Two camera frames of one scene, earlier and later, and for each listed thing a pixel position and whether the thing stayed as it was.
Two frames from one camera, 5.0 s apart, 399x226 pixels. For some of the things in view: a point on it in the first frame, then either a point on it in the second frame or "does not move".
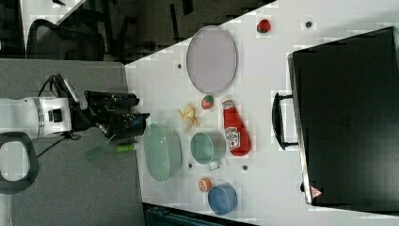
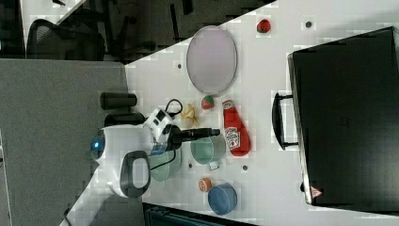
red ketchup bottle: (236, 132) does not move
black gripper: (108, 111) → (176, 136)
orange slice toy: (204, 184) does not move
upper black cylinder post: (125, 100) does not move
